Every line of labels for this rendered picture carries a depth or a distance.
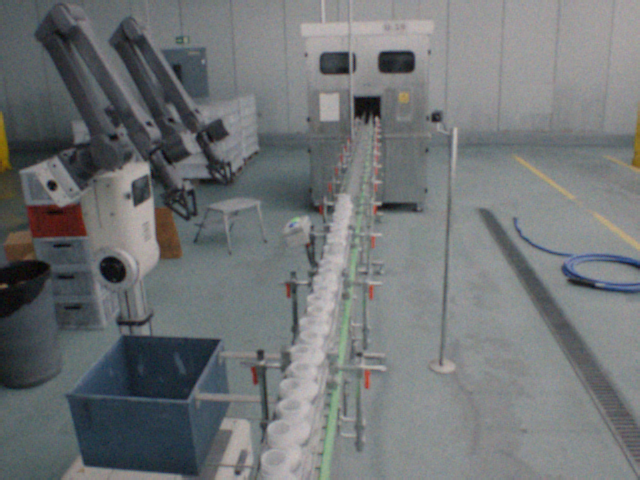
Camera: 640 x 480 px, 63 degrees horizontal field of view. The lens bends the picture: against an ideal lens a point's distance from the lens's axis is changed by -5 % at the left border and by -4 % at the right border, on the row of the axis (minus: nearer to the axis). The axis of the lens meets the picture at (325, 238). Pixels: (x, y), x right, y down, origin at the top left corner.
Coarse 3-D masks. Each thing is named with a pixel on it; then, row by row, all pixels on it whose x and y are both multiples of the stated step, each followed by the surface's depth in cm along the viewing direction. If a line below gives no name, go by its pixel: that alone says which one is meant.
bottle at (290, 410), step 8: (288, 400) 86; (296, 400) 86; (280, 408) 84; (288, 408) 87; (296, 408) 87; (280, 416) 84; (288, 416) 84; (296, 416) 84; (296, 424) 84; (304, 424) 86; (296, 432) 84; (304, 432) 85; (296, 440) 84; (304, 440) 85; (304, 448) 85; (304, 456) 85
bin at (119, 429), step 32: (128, 352) 156; (160, 352) 155; (192, 352) 154; (224, 352) 148; (96, 384) 139; (128, 384) 158; (160, 384) 158; (192, 384) 157; (224, 384) 152; (96, 416) 127; (128, 416) 126; (160, 416) 125; (192, 416) 125; (224, 416) 152; (96, 448) 130; (128, 448) 129; (160, 448) 128; (192, 448) 127
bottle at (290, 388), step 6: (282, 384) 91; (288, 384) 92; (294, 384) 92; (300, 384) 91; (282, 390) 90; (288, 390) 89; (294, 390) 89; (300, 390) 90; (282, 396) 90; (288, 396) 89; (294, 396) 89; (300, 396) 90; (306, 402) 92; (276, 408) 91; (306, 408) 91; (276, 414) 91; (306, 414) 91; (276, 420) 91; (306, 420) 91
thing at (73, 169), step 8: (64, 152) 148; (72, 152) 152; (80, 152) 149; (88, 152) 147; (64, 160) 146; (72, 160) 147; (80, 160) 147; (88, 160) 146; (64, 168) 147; (72, 168) 147; (80, 168) 147; (88, 168) 148; (96, 168) 149; (72, 176) 147; (80, 176) 148; (88, 176) 149; (80, 184) 148; (88, 184) 151
